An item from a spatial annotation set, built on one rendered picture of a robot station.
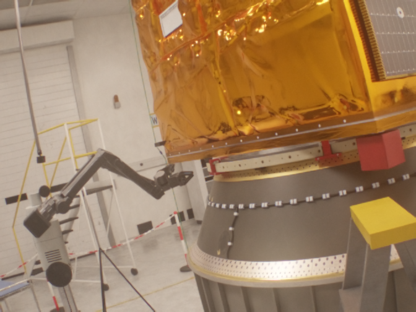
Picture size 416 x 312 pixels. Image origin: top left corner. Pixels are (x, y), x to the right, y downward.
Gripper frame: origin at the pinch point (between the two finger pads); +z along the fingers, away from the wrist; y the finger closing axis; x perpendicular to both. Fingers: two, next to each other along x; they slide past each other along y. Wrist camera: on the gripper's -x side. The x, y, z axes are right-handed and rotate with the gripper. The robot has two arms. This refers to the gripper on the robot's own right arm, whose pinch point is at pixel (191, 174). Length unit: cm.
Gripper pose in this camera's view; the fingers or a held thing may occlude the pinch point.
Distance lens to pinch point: 271.1
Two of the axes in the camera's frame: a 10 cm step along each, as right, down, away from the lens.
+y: -1.4, -0.1, 9.9
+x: 3.9, 9.2, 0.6
